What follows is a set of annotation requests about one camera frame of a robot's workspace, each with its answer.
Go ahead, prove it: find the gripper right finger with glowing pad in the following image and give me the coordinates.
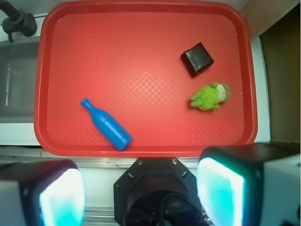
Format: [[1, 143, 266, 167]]
[[196, 143, 301, 226]]

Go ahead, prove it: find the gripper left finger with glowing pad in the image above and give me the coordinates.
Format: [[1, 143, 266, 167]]
[[0, 160, 86, 226]]

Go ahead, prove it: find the green toy animal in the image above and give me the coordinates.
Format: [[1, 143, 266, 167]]
[[190, 82, 231, 111]]

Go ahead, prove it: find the blue toy bottle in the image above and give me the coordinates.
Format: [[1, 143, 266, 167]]
[[80, 98, 132, 151]]

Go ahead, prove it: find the grey metal sink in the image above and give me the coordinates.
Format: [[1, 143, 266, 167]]
[[0, 42, 39, 123]]

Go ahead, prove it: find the dark brown block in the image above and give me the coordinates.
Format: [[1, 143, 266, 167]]
[[181, 42, 214, 77]]

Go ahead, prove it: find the red plastic tray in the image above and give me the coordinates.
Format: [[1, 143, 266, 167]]
[[34, 0, 257, 158]]

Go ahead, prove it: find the dark faucet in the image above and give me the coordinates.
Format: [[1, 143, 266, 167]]
[[0, 0, 37, 43]]

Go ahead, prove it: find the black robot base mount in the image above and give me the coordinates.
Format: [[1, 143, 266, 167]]
[[113, 158, 208, 226]]

